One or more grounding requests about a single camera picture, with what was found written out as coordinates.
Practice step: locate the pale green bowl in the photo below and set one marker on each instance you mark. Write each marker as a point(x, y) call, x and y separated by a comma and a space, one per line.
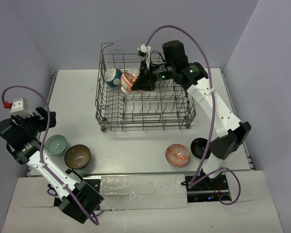
point(55, 145)

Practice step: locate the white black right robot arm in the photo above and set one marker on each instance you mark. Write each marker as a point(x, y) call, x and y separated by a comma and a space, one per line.
point(195, 81)

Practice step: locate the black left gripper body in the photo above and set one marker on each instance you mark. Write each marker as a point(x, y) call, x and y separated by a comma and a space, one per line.
point(35, 119)

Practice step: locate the black bowl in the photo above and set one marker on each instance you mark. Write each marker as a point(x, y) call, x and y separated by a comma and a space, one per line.
point(198, 146)

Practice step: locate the orange floral pattern bowl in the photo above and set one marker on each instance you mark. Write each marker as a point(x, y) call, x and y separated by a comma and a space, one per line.
point(127, 81)

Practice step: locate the white bowl red diamond pattern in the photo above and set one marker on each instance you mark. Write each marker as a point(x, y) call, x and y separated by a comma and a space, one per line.
point(137, 71)

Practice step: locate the orange diamond pattern bowl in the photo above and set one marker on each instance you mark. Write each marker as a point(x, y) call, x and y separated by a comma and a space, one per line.
point(177, 155)

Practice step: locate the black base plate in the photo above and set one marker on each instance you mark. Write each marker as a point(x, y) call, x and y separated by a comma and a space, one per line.
point(97, 184)
point(205, 192)

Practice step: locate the grey taped cover panel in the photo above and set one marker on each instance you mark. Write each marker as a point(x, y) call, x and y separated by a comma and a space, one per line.
point(143, 192)

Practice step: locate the grey wire dish rack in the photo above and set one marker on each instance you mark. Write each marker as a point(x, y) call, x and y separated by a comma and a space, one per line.
point(168, 107)

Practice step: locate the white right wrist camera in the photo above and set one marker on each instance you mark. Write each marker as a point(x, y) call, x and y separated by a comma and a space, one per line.
point(145, 52)

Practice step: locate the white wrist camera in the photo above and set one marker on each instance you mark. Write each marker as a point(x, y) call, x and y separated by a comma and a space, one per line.
point(19, 107)
point(145, 52)

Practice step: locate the dark bowl beige inside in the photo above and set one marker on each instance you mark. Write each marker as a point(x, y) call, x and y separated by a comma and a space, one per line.
point(77, 157)

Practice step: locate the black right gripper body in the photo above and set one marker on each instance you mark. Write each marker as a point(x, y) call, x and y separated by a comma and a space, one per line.
point(159, 72)

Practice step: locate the blue triangle pattern bowl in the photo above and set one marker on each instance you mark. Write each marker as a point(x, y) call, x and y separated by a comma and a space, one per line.
point(113, 77)

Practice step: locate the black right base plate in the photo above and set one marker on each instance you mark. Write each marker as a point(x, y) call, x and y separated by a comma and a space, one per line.
point(205, 192)

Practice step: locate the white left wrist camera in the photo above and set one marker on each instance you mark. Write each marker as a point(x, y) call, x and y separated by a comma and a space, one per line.
point(19, 107)

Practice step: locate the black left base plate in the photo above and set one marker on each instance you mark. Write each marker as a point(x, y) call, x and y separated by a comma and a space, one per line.
point(97, 184)

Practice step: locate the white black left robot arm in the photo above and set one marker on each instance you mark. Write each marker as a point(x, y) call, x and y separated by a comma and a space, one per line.
point(30, 151)

